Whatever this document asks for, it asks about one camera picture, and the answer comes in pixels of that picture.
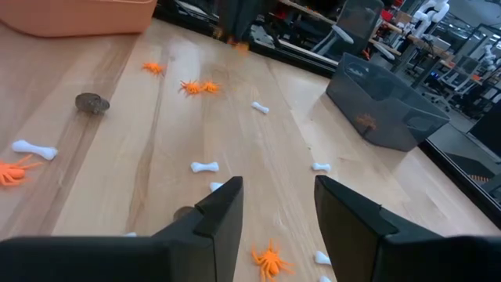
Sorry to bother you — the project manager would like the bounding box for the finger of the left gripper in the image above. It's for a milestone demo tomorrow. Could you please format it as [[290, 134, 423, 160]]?
[[218, 0, 246, 40], [244, 0, 275, 40]]

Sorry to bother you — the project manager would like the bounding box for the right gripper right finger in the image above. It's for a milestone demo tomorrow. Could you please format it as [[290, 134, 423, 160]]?
[[315, 175, 501, 282]]

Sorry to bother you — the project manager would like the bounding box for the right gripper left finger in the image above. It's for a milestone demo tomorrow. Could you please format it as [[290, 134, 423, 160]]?
[[0, 175, 244, 282]]

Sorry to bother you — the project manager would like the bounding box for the dark brown round decoration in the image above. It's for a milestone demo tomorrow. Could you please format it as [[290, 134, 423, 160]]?
[[74, 92, 111, 116]]

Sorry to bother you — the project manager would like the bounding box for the grey office chair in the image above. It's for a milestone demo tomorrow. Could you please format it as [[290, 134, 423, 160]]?
[[311, 0, 387, 58]]

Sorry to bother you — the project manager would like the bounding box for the dark grey plastic bin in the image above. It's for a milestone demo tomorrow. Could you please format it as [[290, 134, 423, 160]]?
[[325, 52, 451, 153]]

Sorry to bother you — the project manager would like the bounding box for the orange plastic tray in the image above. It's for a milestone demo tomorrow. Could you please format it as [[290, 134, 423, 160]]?
[[0, 0, 158, 38]]

